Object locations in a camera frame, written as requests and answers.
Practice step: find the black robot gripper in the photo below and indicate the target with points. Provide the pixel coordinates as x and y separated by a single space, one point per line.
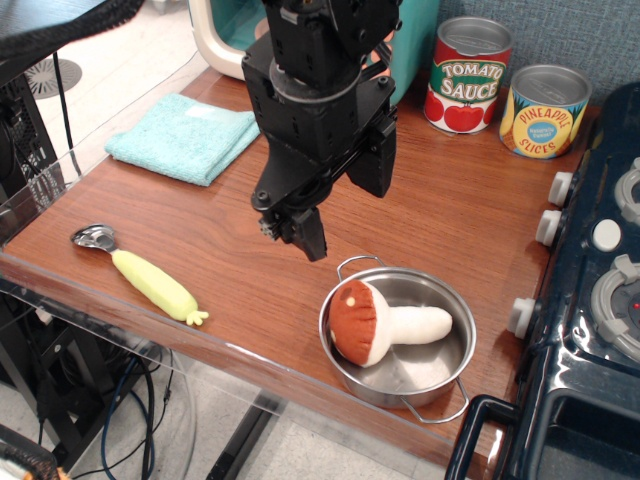
323 115

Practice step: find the teal cloth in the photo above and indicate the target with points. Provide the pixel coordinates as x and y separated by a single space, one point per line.
185 140

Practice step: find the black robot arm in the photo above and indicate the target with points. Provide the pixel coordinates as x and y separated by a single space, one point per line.
358 28

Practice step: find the plush brown mushroom toy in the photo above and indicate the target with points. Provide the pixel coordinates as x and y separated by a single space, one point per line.
363 326

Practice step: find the teal toy microwave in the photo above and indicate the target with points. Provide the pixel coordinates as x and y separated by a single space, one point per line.
224 30

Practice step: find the white stove knob lower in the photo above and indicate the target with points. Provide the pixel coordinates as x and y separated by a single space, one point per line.
520 316

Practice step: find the white stove knob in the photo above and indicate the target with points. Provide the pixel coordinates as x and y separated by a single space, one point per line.
547 227
559 188
520 316

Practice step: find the tomato sauce can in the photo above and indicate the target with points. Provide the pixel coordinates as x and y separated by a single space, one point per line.
469 64

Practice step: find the clear acrylic table guard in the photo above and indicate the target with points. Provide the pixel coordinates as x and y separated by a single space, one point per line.
263 297

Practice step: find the white stove knob middle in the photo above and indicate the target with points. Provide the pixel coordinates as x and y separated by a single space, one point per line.
547 227

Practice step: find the black computer tower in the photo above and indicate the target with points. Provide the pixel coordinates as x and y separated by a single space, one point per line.
26 149

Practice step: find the white stove knob upper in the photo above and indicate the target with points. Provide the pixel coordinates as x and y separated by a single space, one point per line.
559 188

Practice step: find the pineapple slices can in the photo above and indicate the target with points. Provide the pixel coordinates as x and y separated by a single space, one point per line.
544 110

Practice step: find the dark blue toy stove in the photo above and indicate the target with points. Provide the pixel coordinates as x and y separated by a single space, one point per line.
576 413

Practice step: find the black side desk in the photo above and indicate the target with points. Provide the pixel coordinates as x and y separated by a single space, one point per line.
23 16

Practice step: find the spoon with yellow-green handle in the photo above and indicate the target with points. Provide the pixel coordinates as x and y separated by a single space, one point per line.
156 285

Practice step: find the steel pot with handles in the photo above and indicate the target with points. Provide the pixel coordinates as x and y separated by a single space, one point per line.
409 376

